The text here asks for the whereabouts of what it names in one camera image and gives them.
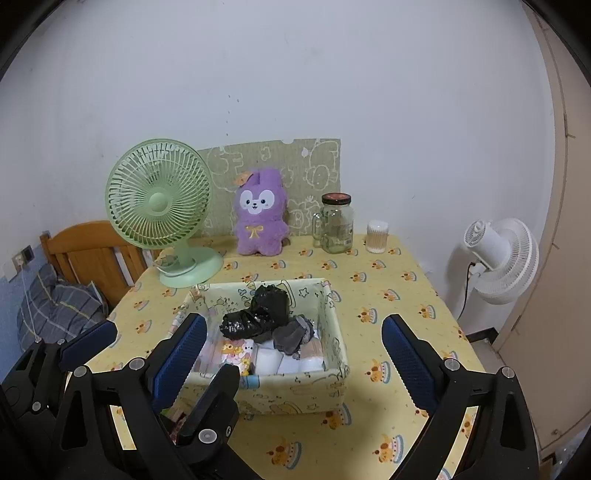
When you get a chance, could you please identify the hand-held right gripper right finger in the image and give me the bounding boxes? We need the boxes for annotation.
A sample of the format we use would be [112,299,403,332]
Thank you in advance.
[381,314,542,480]

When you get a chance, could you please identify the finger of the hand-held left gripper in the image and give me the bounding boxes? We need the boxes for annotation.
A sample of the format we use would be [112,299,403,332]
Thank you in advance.
[174,364,259,480]
[0,320,118,425]

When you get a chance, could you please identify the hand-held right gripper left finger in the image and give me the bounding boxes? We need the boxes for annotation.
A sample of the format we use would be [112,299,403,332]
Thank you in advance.
[51,314,208,480]

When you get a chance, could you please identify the clear plastic bag pink contents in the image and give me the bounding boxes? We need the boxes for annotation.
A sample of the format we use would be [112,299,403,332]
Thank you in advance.
[196,330,223,373]

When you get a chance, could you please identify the cartoon bear printed packet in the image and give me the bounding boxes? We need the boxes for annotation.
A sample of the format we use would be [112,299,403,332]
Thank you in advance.
[219,339,257,376]

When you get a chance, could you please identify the yellow printed fabric storage box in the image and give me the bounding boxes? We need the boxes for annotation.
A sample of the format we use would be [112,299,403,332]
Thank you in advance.
[172,277,350,419]

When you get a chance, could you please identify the black cloth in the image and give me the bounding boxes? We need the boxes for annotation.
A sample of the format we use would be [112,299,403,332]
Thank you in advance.
[220,284,291,343]

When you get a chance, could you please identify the grey socks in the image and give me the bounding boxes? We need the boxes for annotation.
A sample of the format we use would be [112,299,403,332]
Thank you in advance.
[271,315,316,356]

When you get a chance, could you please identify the grey plaid pillow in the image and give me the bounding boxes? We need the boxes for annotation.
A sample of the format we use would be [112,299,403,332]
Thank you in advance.
[17,264,110,348]

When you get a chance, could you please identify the white folded towel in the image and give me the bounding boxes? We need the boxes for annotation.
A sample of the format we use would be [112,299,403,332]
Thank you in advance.
[255,346,325,375]

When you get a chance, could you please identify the yellow printed tablecloth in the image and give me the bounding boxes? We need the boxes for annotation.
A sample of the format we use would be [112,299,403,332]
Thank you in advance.
[81,233,488,480]

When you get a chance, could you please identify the wooden bed headboard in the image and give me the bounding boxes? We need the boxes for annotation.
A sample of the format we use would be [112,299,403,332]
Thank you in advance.
[39,220,156,308]

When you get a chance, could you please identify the cotton swab container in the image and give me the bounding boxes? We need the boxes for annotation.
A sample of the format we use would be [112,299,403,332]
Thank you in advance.
[366,220,390,254]

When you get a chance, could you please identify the white standing fan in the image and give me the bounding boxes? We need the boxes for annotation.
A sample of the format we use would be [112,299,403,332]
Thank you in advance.
[462,217,540,306]

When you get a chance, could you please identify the glass jar with dark lid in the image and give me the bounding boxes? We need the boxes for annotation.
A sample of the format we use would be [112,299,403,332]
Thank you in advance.
[312,192,356,254]

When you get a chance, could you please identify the green desk fan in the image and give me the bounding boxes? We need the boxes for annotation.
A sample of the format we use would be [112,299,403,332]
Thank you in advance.
[105,137,225,289]

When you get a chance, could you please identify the purple plush bunny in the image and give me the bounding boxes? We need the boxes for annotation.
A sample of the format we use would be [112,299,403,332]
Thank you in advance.
[233,168,291,256]

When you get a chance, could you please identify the beige door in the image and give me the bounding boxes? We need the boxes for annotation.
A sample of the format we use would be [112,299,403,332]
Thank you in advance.
[498,14,591,456]

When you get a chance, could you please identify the green printed cardboard sheet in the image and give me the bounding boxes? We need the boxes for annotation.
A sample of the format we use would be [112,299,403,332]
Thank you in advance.
[196,137,343,239]

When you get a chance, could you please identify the white charging cable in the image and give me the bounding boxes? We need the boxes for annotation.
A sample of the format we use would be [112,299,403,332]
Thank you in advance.
[17,263,43,345]

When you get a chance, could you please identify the black fan cable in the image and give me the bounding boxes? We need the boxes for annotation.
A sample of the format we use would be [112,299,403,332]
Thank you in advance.
[455,261,479,322]

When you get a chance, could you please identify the wall socket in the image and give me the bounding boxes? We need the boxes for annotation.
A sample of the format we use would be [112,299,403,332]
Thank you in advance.
[12,246,36,272]

